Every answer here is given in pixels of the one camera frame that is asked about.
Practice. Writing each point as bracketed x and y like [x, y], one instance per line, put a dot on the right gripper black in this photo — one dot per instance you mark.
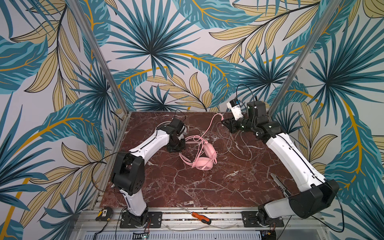
[229, 125]

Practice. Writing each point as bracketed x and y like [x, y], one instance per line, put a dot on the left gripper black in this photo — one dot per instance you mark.
[176, 146]

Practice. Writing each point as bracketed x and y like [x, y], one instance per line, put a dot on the pink headphones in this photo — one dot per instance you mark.
[206, 157]

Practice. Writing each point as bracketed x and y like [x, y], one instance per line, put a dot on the white headphones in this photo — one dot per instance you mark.
[186, 129]

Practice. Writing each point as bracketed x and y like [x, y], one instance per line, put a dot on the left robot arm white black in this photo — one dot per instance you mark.
[128, 174]

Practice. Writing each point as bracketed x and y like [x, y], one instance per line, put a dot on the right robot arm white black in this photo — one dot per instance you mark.
[316, 192]

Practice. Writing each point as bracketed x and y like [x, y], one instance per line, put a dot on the yellow black tape measure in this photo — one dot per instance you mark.
[105, 214]

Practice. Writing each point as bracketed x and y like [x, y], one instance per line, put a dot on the right aluminium frame post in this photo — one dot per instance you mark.
[319, 28]

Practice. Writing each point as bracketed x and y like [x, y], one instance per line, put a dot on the aluminium frame post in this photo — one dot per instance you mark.
[319, 28]
[80, 17]

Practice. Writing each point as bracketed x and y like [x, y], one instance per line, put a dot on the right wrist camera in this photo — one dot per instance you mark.
[234, 106]

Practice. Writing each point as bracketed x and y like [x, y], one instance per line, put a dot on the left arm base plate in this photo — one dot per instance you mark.
[153, 220]

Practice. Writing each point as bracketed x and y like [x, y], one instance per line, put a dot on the orange handled screwdriver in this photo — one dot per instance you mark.
[202, 218]

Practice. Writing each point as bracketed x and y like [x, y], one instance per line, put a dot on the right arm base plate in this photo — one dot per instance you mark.
[252, 219]

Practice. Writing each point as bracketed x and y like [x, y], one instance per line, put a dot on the aluminium front rail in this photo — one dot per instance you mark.
[224, 218]

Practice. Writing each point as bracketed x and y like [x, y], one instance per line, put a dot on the left aluminium frame post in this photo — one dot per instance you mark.
[80, 17]

